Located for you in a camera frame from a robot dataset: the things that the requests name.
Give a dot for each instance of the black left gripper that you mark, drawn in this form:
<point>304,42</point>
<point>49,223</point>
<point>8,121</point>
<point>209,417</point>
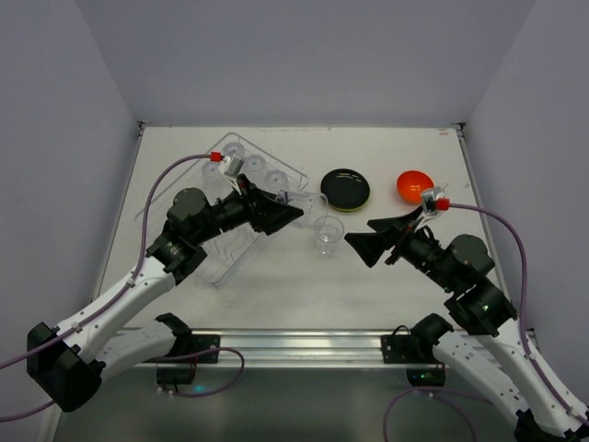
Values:
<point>253,208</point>

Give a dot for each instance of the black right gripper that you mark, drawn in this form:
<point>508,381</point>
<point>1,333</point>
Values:
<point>393,240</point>

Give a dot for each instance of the green round plate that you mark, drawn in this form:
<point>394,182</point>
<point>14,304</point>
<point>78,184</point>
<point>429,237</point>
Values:
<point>341,210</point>

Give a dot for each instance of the clear glass cup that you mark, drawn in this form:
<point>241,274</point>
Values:
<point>328,232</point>
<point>314,206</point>
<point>276,181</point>
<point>234,149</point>
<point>214,184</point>
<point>255,168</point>

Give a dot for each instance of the orange plastic bowl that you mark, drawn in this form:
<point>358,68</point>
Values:
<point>411,184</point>

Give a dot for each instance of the black round plate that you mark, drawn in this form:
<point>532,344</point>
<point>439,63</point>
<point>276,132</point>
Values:
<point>345,188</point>

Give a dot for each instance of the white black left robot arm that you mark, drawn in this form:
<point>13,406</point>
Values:
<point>71,360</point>

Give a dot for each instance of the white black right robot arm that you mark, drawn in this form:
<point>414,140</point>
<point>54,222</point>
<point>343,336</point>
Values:
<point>485,339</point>

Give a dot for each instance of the clear dish rack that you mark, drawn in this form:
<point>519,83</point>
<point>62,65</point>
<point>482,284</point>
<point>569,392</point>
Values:
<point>214,260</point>

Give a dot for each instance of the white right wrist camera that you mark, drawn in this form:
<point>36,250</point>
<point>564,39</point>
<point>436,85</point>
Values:
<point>429,198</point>

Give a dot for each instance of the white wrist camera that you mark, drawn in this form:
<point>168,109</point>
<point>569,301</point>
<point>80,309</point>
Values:
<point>230,168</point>
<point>429,198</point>

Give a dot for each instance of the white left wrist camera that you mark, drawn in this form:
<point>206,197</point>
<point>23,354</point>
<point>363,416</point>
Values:
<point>230,168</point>

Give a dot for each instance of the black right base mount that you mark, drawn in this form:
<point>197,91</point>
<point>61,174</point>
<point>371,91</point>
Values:
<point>413,348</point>

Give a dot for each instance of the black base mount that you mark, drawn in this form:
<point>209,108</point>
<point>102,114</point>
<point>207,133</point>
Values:
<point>413,348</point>
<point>193,350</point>

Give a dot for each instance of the aluminium front rail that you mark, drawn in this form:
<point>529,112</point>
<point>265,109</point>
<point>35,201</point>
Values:
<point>308,349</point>

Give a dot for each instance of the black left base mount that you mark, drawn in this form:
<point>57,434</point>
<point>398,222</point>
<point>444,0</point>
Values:
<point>193,350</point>

